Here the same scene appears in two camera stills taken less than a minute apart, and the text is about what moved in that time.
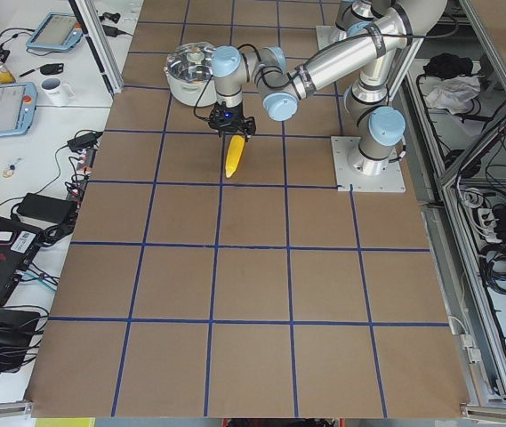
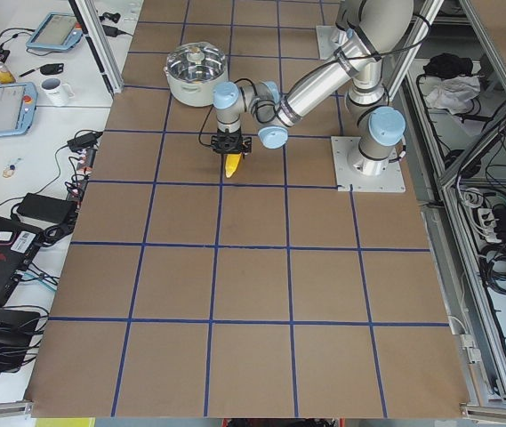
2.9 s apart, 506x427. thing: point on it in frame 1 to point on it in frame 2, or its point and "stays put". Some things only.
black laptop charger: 84,140 stays put
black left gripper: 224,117 to 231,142
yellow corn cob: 235,150 stays put
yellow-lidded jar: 1,73 stays put
